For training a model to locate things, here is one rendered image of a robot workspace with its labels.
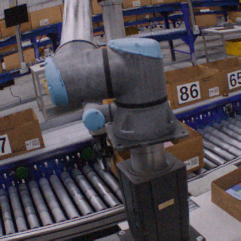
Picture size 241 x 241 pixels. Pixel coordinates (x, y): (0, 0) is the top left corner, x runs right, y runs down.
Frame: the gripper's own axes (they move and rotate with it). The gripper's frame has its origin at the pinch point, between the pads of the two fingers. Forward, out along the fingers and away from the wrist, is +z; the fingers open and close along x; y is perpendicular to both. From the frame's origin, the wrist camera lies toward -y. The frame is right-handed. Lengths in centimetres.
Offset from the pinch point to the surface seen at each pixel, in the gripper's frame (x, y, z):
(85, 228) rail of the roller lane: -22.6, 30.9, 10.4
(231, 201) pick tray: 28, 69, -2
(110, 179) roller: 0.8, 2.2, 5.3
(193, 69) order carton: 89, -58, -22
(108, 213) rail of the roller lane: -10.5, 30.9, 6.1
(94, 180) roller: -6.2, -2.7, 5.5
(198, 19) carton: 354, -456, -19
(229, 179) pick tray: 38, 52, -1
